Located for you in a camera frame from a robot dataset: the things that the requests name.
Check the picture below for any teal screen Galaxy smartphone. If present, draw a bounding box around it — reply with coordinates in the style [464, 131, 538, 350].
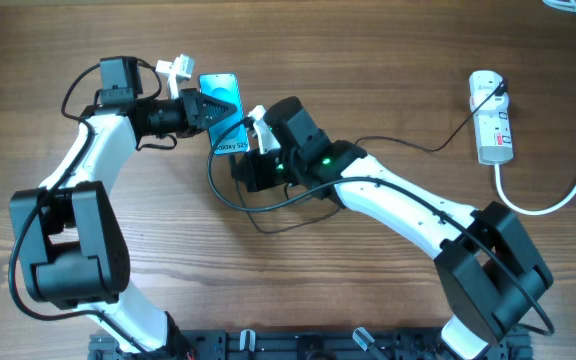
[197, 72, 251, 157]

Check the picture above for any black USB charging cable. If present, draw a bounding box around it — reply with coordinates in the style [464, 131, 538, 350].
[231, 78, 510, 235]

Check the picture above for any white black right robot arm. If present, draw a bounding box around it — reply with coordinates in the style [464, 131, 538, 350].
[232, 97, 554, 359]

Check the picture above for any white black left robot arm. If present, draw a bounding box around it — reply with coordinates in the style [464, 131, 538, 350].
[8, 54, 236, 359]

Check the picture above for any white power strip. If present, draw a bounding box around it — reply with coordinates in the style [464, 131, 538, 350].
[469, 70, 514, 165]

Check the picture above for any black left camera cable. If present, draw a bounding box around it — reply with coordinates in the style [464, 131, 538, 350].
[7, 57, 179, 359]

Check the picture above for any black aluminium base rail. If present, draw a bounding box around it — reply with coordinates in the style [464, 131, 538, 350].
[87, 327, 534, 360]

